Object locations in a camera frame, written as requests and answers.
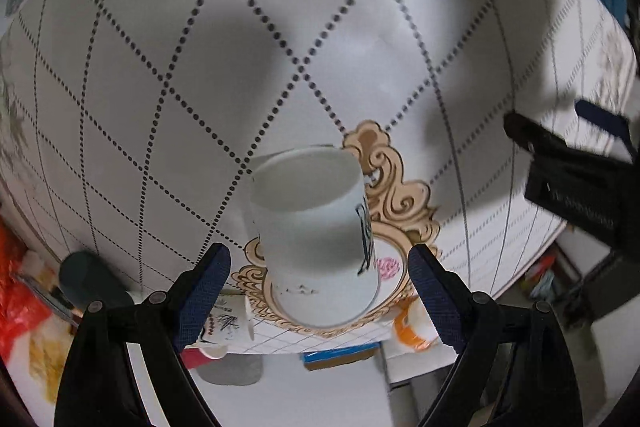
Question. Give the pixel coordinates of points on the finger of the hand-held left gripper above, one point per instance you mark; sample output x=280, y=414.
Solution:
x=532, y=134
x=602, y=117

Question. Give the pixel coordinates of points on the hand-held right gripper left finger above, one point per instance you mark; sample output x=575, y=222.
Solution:
x=206, y=292

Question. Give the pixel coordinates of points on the dark green cylinder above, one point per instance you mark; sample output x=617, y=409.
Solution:
x=92, y=279

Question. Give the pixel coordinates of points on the white dotted diamond tablecloth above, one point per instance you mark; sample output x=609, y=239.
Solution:
x=210, y=72

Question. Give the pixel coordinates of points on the red orange plastic bag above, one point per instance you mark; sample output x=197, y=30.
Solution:
x=17, y=292

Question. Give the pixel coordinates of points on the black box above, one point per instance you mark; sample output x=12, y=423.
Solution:
x=615, y=287

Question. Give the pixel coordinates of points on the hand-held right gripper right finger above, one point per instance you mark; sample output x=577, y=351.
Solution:
x=434, y=294

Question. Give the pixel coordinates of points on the blue edged cardboard box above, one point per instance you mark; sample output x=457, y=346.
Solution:
x=342, y=354

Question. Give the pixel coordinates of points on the small printed white cup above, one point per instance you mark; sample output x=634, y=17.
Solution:
x=227, y=322

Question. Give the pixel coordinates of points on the orange and white toy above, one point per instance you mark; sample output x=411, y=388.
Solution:
x=412, y=327

